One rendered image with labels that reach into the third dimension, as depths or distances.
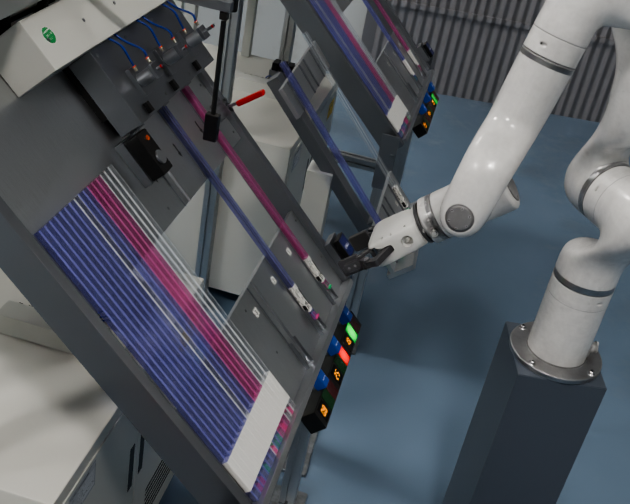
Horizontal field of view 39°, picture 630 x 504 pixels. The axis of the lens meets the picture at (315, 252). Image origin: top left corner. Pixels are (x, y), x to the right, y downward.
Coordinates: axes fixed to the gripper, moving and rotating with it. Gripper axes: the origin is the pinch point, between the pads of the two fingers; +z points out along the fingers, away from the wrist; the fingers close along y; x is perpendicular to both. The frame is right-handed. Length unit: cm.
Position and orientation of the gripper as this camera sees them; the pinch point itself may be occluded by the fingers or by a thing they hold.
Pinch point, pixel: (351, 254)
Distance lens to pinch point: 159.5
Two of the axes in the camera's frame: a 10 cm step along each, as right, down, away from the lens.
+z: -8.2, 3.7, 4.4
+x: -5.3, -7.9, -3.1
